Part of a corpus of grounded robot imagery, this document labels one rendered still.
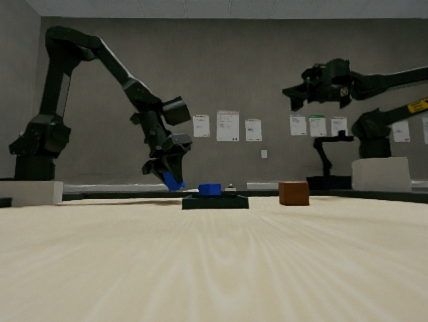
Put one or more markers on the blue cylinder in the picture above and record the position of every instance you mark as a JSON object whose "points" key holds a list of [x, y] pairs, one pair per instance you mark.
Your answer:
{"points": [[172, 184]]}

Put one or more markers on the blue cube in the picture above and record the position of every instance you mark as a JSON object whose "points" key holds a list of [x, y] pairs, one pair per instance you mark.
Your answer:
{"points": [[209, 189]]}

